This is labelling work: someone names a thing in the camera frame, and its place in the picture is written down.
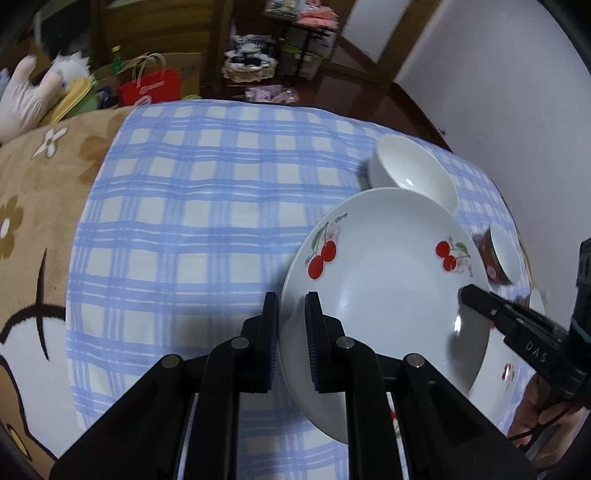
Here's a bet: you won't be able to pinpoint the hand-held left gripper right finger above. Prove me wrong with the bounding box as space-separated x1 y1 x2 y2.
305 292 539 480

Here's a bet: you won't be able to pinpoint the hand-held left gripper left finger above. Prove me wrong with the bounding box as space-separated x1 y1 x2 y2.
48 292 280 480

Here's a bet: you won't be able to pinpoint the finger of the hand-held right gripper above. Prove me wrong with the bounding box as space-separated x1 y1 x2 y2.
462 284 532 330

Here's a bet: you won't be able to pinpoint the large white cherry plate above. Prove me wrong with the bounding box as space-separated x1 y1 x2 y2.
390 295 539 446

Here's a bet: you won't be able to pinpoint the red-sided white bowl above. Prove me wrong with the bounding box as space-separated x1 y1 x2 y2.
473 224 525 288

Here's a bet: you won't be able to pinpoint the small white cherry plate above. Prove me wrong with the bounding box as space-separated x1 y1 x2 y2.
279 187 492 446

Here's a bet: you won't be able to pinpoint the large white orange-label bowl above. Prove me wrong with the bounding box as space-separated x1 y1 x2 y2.
367 135 459 215

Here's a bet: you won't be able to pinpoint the person's right hand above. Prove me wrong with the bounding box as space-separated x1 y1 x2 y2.
512 376 580 462

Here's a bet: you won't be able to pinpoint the blue plaid cloth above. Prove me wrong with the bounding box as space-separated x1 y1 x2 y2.
65 99 536 480

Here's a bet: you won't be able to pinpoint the pink packets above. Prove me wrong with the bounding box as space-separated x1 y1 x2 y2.
245 84 302 105

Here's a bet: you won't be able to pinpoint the brown printed blanket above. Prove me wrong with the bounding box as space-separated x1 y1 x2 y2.
0 107 139 467

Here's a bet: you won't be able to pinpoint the wicker basket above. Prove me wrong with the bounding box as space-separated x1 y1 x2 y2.
222 33 279 87

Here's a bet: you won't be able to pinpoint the red paper bag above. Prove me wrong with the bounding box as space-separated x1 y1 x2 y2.
116 53 182 108

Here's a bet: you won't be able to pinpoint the clear plastic storage box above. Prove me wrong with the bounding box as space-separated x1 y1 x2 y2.
277 28 335 79

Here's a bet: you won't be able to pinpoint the small black side table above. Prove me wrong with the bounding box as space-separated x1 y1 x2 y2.
281 14 345 83

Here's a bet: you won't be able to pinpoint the yellow green plush cushion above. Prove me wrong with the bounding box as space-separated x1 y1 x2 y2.
39 78 101 126

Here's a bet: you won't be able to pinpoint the pink plastic bag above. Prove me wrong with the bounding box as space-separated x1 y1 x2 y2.
295 0 342 26

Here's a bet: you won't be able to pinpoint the white spiky plush toy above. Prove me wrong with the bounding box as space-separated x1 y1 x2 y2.
48 50 92 90

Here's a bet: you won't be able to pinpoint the wooden wardrobe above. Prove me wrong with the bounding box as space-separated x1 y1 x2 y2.
92 0 232 61

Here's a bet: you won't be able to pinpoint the beige plush toy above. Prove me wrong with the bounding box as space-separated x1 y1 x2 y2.
0 55 63 144

